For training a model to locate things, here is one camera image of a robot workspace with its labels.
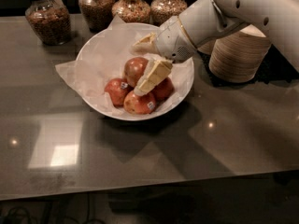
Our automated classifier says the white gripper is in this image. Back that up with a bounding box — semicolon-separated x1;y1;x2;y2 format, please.
130;16;197;96

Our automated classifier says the red apple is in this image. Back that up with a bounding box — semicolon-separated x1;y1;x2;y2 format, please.
105;77;132;106
123;57;149;87
152;77;174;102
123;91;156;115

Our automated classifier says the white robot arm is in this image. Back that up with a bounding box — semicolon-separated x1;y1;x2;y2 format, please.
131;0;299;68

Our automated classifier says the white bowl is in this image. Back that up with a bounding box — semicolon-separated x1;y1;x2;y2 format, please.
75;22;195;122

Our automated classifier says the white paper liner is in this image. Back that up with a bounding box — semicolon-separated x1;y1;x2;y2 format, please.
54;15;194;117

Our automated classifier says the glass cereal jar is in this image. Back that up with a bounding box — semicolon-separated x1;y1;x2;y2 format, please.
150;0;187;26
112;0;150;23
25;0;71;46
78;0;115;32

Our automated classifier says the left glass cereal jar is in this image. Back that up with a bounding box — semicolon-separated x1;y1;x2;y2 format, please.
25;0;71;46

